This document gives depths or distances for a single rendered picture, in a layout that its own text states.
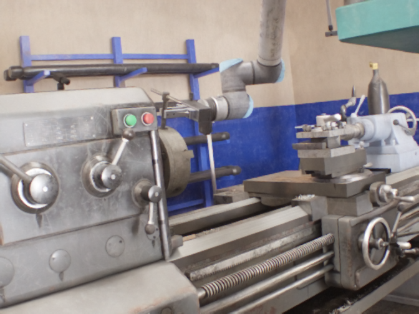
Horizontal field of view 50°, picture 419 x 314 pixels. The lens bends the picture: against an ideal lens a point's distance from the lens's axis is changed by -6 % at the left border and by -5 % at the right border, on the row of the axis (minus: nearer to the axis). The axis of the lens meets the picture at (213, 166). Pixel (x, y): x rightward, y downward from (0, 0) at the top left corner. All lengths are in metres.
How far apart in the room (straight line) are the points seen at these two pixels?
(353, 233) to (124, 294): 0.97
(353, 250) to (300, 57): 5.31
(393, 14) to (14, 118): 0.83
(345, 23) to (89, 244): 0.81
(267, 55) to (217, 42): 4.39
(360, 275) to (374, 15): 1.28
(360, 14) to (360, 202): 1.16
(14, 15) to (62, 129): 3.64
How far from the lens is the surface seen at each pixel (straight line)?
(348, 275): 1.89
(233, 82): 1.72
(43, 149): 1.16
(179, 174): 1.56
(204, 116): 1.61
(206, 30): 5.99
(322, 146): 1.85
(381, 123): 2.71
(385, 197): 1.92
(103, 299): 1.20
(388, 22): 0.80
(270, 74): 1.75
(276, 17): 1.61
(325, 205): 1.92
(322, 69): 6.75
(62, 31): 4.92
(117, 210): 1.25
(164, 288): 1.26
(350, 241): 1.85
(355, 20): 0.82
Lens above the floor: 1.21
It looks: 5 degrees down
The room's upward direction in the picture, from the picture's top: 6 degrees counter-clockwise
